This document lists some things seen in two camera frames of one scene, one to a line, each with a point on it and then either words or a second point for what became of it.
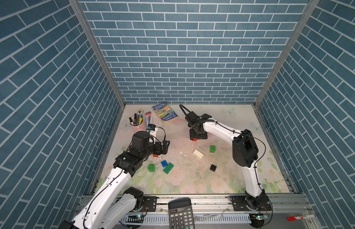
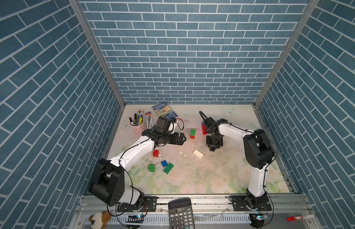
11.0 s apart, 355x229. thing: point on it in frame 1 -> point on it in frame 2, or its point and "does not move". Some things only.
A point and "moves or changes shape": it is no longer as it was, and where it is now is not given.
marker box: [149, 119] does not move
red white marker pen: [299, 217] does not move
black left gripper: [164, 147] -> [180, 141]
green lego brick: [212, 149] moves or changes shape
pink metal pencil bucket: [141, 127] does not move
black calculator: [181, 215] does not move
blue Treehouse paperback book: [164, 112] does not move
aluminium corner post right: [310, 7] does not move
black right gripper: [191, 134] -> [218, 145]
